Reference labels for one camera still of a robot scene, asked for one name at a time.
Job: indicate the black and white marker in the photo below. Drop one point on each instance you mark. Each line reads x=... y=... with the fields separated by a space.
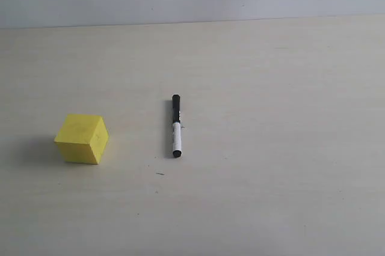
x=176 y=125

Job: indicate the yellow foam cube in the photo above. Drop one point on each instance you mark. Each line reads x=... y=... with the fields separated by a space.
x=82 y=138

